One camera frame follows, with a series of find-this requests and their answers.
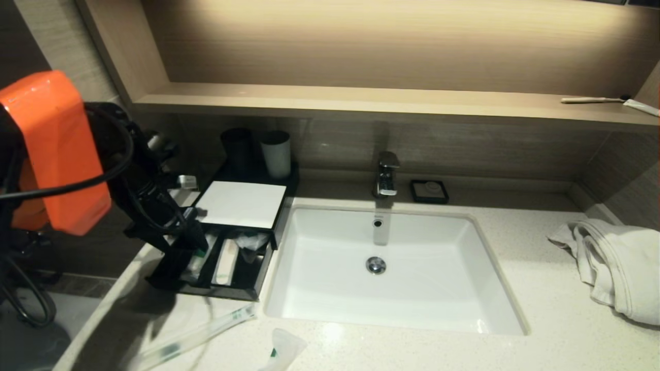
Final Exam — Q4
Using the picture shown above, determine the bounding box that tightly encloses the long clear toothbrush packet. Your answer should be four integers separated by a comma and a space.
139, 303, 257, 369
187, 234, 218, 283

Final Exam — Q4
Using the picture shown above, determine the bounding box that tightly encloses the black box drawer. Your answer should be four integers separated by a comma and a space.
146, 229, 275, 302

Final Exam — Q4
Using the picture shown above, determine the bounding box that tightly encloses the black amenity box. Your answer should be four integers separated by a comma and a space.
193, 161, 301, 250

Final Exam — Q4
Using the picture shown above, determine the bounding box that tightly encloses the white oblong amenity packet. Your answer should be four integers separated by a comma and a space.
212, 238, 241, 286

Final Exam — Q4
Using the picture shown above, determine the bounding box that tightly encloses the crumpled clear plastic packet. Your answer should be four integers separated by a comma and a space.
235, 230, 270, 263

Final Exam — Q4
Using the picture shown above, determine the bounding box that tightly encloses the black cup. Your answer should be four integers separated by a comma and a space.
221, 128, 254, 173

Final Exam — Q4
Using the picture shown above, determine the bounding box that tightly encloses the white cup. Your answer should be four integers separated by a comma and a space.
260, 130, 292, 179

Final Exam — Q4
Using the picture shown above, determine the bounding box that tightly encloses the small clear green-print packet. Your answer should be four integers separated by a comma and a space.
258, 327, 308, 371

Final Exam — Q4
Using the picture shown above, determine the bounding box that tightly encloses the chrome faucet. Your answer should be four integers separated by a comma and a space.
372, 150, 401, 199

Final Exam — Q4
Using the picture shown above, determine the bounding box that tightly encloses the black square soap dish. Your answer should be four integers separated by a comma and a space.
410, 179, 449, 205

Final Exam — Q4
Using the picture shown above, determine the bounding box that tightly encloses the white rectangular sink basin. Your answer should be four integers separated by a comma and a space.
264, 204, 531, 336

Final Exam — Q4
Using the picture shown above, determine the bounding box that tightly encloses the beige toothbrush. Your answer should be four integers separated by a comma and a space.
560, 96, 631, 105

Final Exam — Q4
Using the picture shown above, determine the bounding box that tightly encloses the white folded towel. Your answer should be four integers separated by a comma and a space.
547, 218, 660, 327

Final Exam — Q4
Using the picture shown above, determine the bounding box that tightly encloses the white toothpaste tube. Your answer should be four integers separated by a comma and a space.
622, 99, 660, 118

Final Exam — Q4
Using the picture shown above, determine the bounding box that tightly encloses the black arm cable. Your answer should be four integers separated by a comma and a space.
0, 106, 136, 201

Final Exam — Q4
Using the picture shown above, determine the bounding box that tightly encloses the thick black cable loop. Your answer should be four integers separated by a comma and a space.
0, 255, 57, 329

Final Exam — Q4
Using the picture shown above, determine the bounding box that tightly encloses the wooden wall shelf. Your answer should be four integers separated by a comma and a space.
129, 82, 660, 136

